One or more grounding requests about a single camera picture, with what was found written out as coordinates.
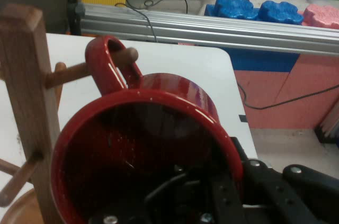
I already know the red ceramic mug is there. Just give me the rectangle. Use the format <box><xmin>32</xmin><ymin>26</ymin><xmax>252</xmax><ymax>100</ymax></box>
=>
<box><xmin>50</xmin><ymin>35</ymin><xmax>245</xmax><ymax>224</ymax></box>

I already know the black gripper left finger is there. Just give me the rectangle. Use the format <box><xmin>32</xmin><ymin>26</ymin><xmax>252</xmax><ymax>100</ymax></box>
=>
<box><xmin>89</xmin><ymin>165</ymin><xmax>247</xmax><ymax>224</ymax></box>

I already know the aluminium extrusion rail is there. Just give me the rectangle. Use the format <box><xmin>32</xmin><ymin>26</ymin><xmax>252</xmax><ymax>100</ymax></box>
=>
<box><xmin>78</xmin><ymin>3</ymin><xmax>339</xmax><ymax>57</ymax></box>

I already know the wooden mug tree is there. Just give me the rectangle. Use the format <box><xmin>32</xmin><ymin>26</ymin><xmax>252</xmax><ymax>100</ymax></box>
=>
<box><xmin>0</xmin><ymin>3</ymin><xmax>140</xmax><ymax>224</ymax></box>

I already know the blue foam floor mat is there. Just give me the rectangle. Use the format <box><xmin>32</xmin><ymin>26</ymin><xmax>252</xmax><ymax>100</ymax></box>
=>
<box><xmin>224</xmin><ymin>47</ymin><xmax>301</xmax><ymax>73</ymax></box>

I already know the blue foam puzzle piece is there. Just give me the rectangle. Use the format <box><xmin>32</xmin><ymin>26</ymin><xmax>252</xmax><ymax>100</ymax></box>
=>
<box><xmin>206</xmin><ymin>0</ymin><xmax>262</xmax><ymax>21</ymax></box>
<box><xmin>257</xmin><ymin>0</ymin><xmax>305</xmax><ymax>25</ymax></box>

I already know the pink foam floor mat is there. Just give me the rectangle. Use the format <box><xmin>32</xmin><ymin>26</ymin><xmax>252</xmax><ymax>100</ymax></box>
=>
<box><xmin>233</xmin><ymin>53</ymin><xmax>339</xmax><ymax>130</ymax></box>

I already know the black cable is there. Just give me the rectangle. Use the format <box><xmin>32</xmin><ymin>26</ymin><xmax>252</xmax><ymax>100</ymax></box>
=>
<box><xmin>236</xmin><ymin>83</ymin><xmax>339</xmax><ymax>110</ymax></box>

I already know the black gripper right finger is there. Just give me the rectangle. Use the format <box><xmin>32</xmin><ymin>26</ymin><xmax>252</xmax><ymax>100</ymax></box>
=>
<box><xmin>229</xmin><ymin>136</ymin><xmax>339</xmax><ymax>224</ymax></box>

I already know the pink foam puzzle piece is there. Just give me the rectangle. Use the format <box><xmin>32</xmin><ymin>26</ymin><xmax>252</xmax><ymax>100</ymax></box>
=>
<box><xmin>302</xmin><ymin>3</ymin><xmax>339</xmax><ymax>30</ymax></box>

